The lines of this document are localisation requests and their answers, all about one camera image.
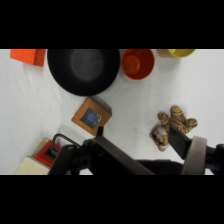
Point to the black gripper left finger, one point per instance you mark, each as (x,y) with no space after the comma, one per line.
(116,154)

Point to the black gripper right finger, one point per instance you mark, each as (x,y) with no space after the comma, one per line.
(181,142)

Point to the wooden block with blue sticker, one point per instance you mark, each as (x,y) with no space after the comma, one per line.
(91,116)

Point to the orange rectangular block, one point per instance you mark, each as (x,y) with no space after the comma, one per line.
(30,56)

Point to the tiger plush toy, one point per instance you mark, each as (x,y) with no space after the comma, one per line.
(175,121)

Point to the red and beige box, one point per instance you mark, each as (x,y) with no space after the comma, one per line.
(30,166)

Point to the black bowl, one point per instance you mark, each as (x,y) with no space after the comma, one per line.
(83,71)

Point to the orange cup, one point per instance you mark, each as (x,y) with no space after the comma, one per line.
(137,65)

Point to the yellow cup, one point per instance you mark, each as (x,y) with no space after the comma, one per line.
(176,52)

